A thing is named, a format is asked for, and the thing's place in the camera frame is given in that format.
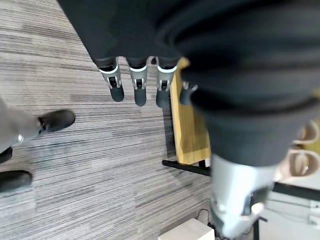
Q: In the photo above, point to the white box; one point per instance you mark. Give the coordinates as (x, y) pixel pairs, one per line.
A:
(187, 230)

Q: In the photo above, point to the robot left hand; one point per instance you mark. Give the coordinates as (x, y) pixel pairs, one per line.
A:
(225, 62)

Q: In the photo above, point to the wooden shoe rack board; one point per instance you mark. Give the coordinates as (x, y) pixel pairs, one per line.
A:
(188, 135)

